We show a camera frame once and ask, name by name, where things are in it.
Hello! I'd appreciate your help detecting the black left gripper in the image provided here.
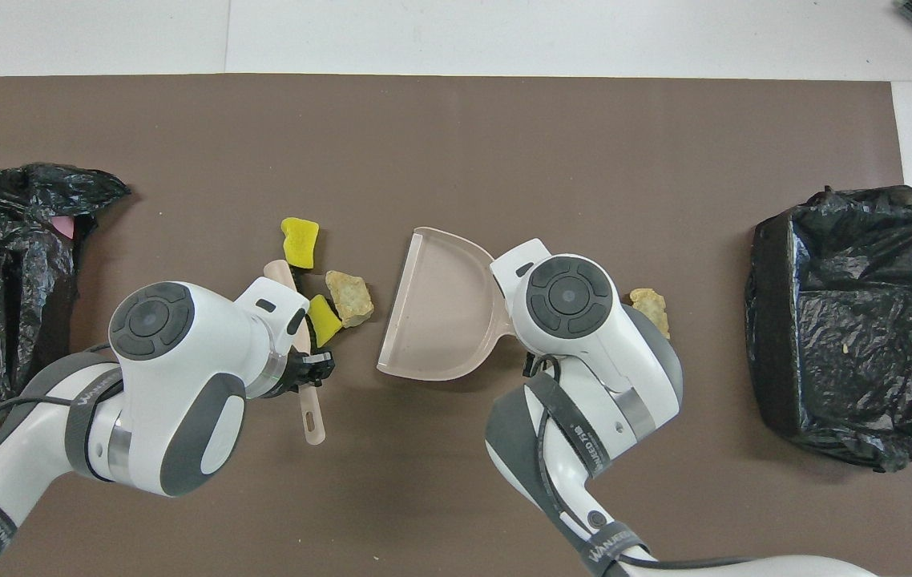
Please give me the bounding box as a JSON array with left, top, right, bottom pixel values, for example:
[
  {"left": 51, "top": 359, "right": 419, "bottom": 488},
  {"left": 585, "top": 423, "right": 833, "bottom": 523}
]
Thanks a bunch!
[{"left": 268, "top": 351, "right": 337, "bottom": 399}]

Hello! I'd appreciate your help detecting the yellow sponge piece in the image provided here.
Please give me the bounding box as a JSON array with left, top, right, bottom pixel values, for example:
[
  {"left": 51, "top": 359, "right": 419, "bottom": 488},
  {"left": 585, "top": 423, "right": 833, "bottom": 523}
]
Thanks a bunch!
[
  {"left": 280, "top": 216, "right": 321, "bottom": 270},
  {"left": 308, "top": 294, "right": 344, "bottom": 349}
]

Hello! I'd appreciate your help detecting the beige hand brush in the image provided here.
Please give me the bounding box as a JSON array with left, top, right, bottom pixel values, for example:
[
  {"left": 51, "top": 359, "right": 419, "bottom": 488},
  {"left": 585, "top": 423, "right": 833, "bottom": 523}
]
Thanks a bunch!
[{"left": 263, "top": 260, "right": 327, "bottom": 446}]

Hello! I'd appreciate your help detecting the beige crumbly foam chunk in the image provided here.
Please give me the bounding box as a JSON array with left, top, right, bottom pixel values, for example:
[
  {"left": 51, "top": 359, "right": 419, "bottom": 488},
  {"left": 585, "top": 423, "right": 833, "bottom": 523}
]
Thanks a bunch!
[
  {"left": 630, "top": 288, "right": 672, "bottom": 340},
  {"left": 325, "top": 270, "right": 375, "bottom": 329}
]

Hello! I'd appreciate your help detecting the beige plastic dustpan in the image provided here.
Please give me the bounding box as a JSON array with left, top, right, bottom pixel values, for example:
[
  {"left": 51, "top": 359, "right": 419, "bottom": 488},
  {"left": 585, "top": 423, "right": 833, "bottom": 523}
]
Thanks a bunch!
[{"left": 376, "top": 227, "right": 515, "bottom": 382}]

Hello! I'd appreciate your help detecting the black bag lined bin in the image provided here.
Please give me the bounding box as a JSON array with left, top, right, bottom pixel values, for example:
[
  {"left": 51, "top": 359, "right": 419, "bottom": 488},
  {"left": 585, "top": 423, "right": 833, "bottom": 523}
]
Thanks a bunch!
[{"left": 745, "top": 184, "right": 912, "bottom": 474}]

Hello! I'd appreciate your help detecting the brown table mat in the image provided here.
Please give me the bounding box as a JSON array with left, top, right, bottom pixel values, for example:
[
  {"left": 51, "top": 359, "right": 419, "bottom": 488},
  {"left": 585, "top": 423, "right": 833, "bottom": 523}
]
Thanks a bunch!
[{"left": 0, "top": 74, "right": 912, "bottom": 577}]

